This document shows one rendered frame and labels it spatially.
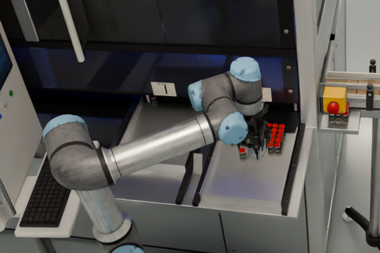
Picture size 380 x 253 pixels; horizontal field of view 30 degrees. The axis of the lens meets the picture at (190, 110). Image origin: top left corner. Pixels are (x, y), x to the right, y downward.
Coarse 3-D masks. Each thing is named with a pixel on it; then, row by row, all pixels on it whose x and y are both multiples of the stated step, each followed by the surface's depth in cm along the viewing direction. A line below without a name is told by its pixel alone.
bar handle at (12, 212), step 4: (0, 180) 223; (0, 184) 223; (0, 188) 224; (4, 188) 226; (0, 192) 225; (4, 192) 226; (0, 196) 227; (4, 196) 227; (4, 200) 228; (8, 200) 229; (0, 204) 231; (4, 204) 230; (8, 204) 229; (8, 208) 230; (12, 208) 231; (8, 212) 232; (12, 212) 232
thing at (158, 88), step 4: (152, 84) 249; (156, 84) 249; (160, 84) 248; (164, 84) 248; (168, 84) 247; (172, 84) 247; (152, 88) 251; (156, 88) 250; (160, 88) 250; (164, 88) 249; (168, 88) 249; (172, 88) 248; (156, 92) 251; (160, 92) 251; (164, 92) 250; (168, 92) 250; (172, 92) 249
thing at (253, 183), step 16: (224, 144) 244; (288, 144) 239; (224, 160) 238; (256, 160) 236; (272, 160) 235; (288, 160) 234; (208, 176) 232; (224, 176) 233; (240, 176) 231; (256, 176) 230; (272, 176) 229; (288, 176) 228; (208, 192) 228; (224, 192) 227; (240, 192) 226; (256, 192) 225; (272, 192) 224; (272, 208) 219
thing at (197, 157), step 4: (196, 156) 235; (200, 156) 234; (196, 160) 235; (200, 160) 234; (196, 164) 235; (200, 164) 234; (196, 168) 235; (200, 168) 235; (196, 172) 235; (200, 172) 235; (192, 176) 235; (196, 176) 234; (200, 176) 234; (192, 180) 233; (196, 180) 233; (192, 184) 232; (196, 184) 232; (188, 188) 231; (192, 188) 231; (196, 188) 230; (188, 192) 230; (192, 192) 229; (188, 196) 228; (192, 196) 228
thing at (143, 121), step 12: (144, 108) 265; (156, 108) 264; (168, 108) 263; (180, 108) 262; (192, 108) 261; (132, 120) 257; (144, 120) 260; (156, 120) 259; (168, 120) 258; (180, 120) 257; (132, 132) 256; (144, 132) 255; (120, 144) 248; (180, 156) 243; (144, 168) 240; (156, 168) 239; (168, 168) 237; (180, 168) 236
